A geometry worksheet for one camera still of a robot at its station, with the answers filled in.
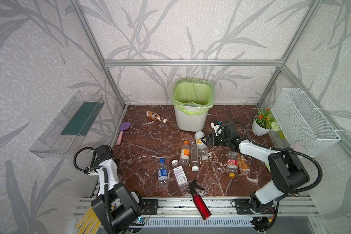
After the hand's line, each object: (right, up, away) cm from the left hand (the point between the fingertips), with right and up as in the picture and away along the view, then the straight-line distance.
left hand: (115, 165), depth 82 cm
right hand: (+54, +17, +9) cm, 57 cm away
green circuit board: (+18, -23, -11) cm, 31 cm away
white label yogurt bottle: (+50, +11, +9) cm, 51 cm away
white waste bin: (+43, +24, +17) cm, 52 cm away
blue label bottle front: (+28, -4, -3) cm, 28 cm away
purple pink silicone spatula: (-5, +21, +24) cm, 32 cm away
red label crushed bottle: (+68, 0, +2) cm, 68 cm away
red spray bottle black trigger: (+48, -17, -10) cm, 52 cm away
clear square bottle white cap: (+46, +3, +3) cm, 46 cm away
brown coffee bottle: (+18, +28, +26) cm, 42 cm away
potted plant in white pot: (+91, +24, +12) cm, 95 cm away
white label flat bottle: (+38, -5, 0) cm, 38 cm away
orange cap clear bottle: (+40, +2, +3) cm, 40 cm away
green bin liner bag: (+46, +42, +22) cm, 66 cm away
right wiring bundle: (+80, -26, -10) cm, 84 cm away
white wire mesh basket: (+93, +25, -17) cm, 98 cm away
